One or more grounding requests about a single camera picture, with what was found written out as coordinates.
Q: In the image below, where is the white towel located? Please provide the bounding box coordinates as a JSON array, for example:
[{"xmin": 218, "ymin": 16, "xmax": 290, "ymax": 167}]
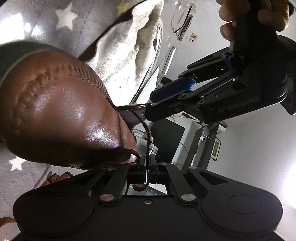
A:
[{"xmin": 79, "ymin": 1, "xmax": 164, "ymax": 106}]

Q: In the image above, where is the black wall television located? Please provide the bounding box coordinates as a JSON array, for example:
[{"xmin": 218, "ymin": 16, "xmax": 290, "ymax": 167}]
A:
[{"xmin": 151, "ymin": 119, "xmax": 185, "ymax": 163}]

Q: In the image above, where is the brown leather shoe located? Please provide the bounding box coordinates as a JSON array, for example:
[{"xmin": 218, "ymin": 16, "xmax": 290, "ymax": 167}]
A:
[{"xmin": 1, "ymin": 41, "xmax": 139, "ymax": 170}]

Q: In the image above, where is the grey star pattern table mat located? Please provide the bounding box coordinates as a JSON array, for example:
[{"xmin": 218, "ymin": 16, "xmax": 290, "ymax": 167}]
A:
[{"xmin": 0, "ymin": 0, "xmax": 144, "ymax": 241}]

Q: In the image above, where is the brown shoelace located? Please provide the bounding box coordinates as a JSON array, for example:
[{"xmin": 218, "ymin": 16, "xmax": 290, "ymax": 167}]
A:
[{"xmin": 113, "ymin": 102, "xmax": 155, "ymax": 193}]

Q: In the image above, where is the white notebook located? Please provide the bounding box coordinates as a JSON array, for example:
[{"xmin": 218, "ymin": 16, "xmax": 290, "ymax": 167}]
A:
[{"xmin": 135, "ymin": 66, "xmax": 159, "ymax": 104}]

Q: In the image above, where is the person left hand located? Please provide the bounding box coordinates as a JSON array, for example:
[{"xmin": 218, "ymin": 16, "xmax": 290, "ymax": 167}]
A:
[{"xmin": 217, "ymin": 0, "xmax": 294, "ymax": 41}]

